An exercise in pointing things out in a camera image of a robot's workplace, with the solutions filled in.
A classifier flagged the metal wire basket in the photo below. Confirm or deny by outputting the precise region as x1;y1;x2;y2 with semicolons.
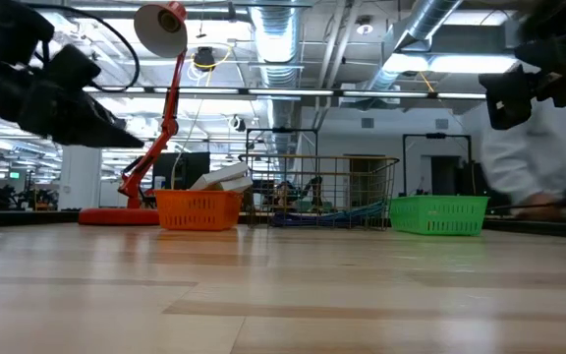
237;153;401;231

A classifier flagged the yellow ceiling cable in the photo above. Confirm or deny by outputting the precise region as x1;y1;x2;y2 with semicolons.
189;41;235;70

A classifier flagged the black background monitor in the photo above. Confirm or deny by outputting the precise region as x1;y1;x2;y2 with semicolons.
152;150;211;191

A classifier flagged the green plastic basket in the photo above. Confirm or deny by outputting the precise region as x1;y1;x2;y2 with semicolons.
389;195;490;237

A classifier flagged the orange plastic basket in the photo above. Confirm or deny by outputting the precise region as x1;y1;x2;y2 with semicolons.
153;189;244;232

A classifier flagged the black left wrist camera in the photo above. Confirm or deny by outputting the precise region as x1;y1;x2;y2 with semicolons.
41;43;102;92

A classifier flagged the black stand frame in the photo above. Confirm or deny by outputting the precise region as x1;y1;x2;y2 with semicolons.
402;132;475;197

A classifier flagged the white building column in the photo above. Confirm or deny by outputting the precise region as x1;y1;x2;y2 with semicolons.
58;145;103;211

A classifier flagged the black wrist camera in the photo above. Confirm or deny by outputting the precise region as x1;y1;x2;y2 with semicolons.
41;43;102;92
478;65;539;132

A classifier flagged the plain white box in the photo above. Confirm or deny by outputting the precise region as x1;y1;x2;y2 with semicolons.
188;161;251;192

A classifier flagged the red desk lamp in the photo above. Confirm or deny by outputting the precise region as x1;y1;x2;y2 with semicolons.
77;0;190;226

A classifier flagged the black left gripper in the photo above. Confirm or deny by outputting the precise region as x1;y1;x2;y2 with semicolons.
0;61;145;148

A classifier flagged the long ceiling light strip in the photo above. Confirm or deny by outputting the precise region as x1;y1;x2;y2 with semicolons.
84;87;336;97

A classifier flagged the silver ventilation duct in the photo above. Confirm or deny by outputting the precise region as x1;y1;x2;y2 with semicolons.
249;0;305;153
366;0;464;92

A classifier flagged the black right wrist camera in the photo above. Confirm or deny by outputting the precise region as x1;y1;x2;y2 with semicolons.
478;65;539;132

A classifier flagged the person's hand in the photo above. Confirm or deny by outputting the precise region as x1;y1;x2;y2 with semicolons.
512;191;566;222

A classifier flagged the black ceiling camera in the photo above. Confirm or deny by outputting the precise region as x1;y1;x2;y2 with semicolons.
193;45;218;71

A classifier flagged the person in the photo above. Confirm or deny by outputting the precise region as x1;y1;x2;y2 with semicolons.
479;100;566;222
275;180;300;207

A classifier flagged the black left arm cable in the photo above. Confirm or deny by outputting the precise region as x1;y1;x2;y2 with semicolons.
22;2;142;94

